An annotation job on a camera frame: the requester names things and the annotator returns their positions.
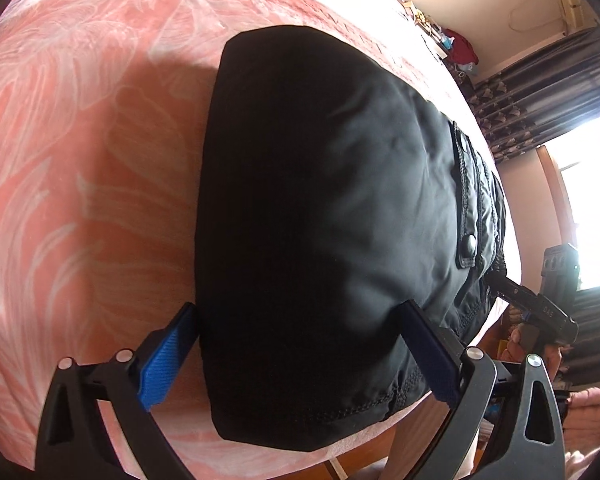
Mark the person's right hand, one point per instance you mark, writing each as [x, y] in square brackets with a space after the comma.
[519, 340]

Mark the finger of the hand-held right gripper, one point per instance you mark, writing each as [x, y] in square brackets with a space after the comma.
[510, 290]

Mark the dark patterned curtain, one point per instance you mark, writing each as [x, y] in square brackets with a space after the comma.
[530, 100]

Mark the black pants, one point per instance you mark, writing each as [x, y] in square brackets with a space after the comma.
[330, 210]

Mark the pink leaf-print bed blanket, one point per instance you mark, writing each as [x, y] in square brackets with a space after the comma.
[80, 160]

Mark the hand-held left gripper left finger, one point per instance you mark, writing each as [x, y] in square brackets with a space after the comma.
[162, 360]

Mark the cluttered bedside table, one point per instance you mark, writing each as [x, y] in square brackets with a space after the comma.
[432, 35]

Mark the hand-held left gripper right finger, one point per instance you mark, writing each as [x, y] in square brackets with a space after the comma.
[430, 355]

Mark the red cloth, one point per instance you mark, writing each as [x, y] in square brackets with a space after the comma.
[462, 47]

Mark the wall air conditioner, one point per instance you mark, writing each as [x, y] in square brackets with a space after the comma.
[575, 2]

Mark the bright window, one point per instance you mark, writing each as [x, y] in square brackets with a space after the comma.
[595, 200]

